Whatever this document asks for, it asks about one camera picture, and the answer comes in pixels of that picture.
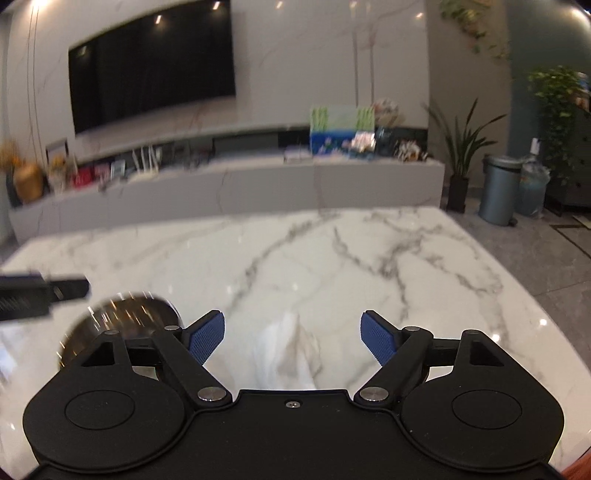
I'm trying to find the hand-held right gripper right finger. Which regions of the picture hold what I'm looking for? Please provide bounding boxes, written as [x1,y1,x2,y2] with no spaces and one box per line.
[353,310,509,409]

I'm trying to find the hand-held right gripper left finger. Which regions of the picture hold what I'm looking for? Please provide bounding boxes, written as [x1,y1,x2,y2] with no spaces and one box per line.
[81,310,233,409]

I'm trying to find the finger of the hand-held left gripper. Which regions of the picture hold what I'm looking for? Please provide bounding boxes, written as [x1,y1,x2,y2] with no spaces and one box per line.
[45,276,92,304]

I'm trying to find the steel bowl with blue outside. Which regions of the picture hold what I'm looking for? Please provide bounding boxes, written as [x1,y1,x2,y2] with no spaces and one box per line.
[58,292,185,374]

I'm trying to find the white cloth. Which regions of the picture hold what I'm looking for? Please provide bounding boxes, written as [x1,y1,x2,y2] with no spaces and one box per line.
[252,311,321,391]

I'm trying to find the gold vase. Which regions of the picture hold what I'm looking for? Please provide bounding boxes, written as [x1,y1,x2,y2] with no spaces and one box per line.
[14,162,44,204]

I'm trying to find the teddy bear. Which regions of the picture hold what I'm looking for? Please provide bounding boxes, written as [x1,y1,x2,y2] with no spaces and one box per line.
[48,154,70,192]

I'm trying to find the white router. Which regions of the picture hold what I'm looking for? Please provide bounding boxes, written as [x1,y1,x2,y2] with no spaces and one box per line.
[127,145,162,182]

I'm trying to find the dried flowers in dark vase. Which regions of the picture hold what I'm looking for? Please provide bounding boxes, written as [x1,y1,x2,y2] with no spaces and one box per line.
[0,138,24,208]

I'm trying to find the marble television console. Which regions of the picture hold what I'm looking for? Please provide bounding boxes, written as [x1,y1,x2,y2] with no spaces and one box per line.
[9,122,446,245]

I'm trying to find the potted long-leaf plant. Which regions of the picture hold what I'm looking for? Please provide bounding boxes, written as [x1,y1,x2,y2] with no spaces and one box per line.
[425,97,509,213]

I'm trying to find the black and white toy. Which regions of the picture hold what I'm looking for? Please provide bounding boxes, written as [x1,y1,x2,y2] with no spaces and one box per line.
[397,141,432,163]

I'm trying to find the grey trash can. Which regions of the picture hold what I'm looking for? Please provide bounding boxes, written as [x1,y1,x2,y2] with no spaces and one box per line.
[478,154,527,227]

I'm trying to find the blue glass jar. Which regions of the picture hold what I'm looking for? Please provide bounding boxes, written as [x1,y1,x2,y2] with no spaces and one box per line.
[375,127,398,155]

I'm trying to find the black media box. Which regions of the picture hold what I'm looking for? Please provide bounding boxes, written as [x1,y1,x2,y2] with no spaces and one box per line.
[213,133,281,157]

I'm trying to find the lotus painting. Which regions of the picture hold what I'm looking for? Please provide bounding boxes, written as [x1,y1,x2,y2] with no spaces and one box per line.
[309,105,376,158]

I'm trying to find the bagged water bottle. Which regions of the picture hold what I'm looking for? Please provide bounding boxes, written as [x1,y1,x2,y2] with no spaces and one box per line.
[517,138,552,219]

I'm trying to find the round paper fan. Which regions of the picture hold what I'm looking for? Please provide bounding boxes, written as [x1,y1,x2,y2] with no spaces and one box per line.
[372,98,400,125]

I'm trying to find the black television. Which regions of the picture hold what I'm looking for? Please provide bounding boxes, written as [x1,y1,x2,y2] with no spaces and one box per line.
[68,0,237,136]

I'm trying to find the green leafy plant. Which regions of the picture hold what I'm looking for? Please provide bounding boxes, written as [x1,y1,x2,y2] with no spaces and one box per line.
[526,67,591,185]

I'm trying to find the hanging vine plant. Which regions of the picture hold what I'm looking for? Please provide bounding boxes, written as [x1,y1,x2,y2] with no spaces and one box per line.
[438,0,513,61]

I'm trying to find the shiny photo frame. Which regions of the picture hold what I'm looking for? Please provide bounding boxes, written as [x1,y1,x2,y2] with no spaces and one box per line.
[346,130,377,158]

